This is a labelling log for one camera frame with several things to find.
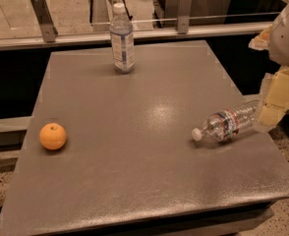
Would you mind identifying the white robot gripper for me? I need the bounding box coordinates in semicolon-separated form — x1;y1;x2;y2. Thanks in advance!
249;3;289;127

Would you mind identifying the clear red-labelled water bottle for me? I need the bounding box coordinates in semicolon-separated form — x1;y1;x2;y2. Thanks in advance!
192;100;259;143

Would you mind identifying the upright blue-labelled water bottle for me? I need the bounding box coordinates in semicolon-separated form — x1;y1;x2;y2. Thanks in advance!
110;3;135;74

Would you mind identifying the grey table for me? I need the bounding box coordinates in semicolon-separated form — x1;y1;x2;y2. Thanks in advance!
0;41;289;236

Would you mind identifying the orange fruit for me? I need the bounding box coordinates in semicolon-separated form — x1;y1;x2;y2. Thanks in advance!
39;123;67;150

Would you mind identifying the horizontal metal rail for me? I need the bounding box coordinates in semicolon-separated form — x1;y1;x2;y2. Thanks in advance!
0;21;274;52

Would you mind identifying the right metal rail bracket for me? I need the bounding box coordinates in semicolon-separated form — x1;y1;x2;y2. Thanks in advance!
177;0;192;34

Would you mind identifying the metal rail bracket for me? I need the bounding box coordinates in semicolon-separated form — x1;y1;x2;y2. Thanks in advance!
30;0;58;43
177;0;192;34

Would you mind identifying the left metal rail bracket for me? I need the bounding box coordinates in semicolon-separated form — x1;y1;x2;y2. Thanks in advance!
30;0;58;43

